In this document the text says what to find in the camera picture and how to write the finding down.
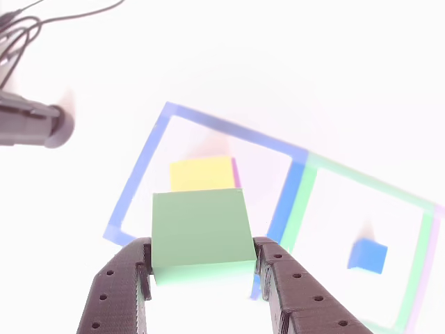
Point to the small blue cube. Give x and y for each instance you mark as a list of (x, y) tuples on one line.
[(368, 255)]

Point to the green cube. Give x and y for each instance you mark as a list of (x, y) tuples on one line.
[(201, 226)]

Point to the purple block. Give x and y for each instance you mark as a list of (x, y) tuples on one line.
[(237, 172)]

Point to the orange block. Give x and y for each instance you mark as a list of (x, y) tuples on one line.
[(201, 174)]

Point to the green square frame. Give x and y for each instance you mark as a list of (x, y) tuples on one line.
[(302, 208)]

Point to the blue square frame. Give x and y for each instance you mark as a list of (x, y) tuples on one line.
[(288, 195)]

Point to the purple square frame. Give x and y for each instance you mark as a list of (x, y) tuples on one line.
[(431, 250)]

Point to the black camera tripod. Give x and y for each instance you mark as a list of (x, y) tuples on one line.
[(31, 125)]

